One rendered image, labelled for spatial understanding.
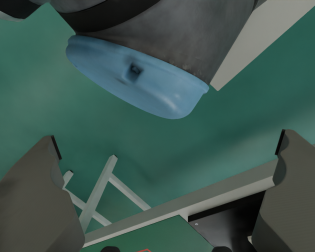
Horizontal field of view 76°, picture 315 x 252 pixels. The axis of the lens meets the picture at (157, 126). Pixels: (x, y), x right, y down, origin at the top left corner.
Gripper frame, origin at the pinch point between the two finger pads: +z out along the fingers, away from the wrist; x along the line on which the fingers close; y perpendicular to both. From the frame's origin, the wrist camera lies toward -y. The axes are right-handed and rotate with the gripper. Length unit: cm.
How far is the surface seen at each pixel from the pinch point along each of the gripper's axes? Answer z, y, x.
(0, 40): 116, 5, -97
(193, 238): 31, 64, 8
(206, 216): 28, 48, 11
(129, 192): 94, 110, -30
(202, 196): 32, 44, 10
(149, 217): 34, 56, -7
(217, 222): 28, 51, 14
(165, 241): 33, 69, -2
